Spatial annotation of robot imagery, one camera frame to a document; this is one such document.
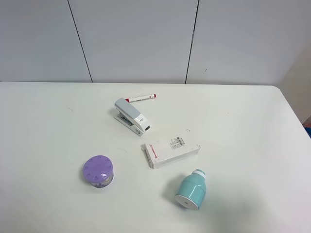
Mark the blue object at table edge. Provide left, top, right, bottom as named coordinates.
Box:
left=305, top=127, right=311, bottom=138

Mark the white cardboard box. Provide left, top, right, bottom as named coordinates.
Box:
left=142, top=131, right=201, bottom=169

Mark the purple lidded round jar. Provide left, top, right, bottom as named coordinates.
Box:
left=82, top=155, right=114, bottom=188

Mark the teal bottle-shaped pencil sharpener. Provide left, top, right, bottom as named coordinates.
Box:
left=174, top=169, right=207, bottom=210

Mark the red white marker pen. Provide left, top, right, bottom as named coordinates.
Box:
left=125, top=94, right=156, bottom=103

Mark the white grey stapler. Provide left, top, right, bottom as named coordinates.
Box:
left=114, top=98, right=151, bottom=136

